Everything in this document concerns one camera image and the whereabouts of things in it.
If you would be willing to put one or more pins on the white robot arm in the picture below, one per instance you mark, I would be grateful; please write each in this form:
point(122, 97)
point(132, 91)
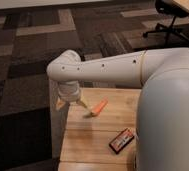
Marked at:
point(162, 121)

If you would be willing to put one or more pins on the red and black snack package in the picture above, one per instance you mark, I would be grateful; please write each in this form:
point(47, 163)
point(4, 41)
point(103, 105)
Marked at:
point(121, 140)

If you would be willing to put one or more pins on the orange pepper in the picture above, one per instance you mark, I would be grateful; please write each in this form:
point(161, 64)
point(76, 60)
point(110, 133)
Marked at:
point(99, 107)

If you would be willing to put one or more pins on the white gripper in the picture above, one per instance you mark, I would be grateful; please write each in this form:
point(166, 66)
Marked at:
point(69, 92)

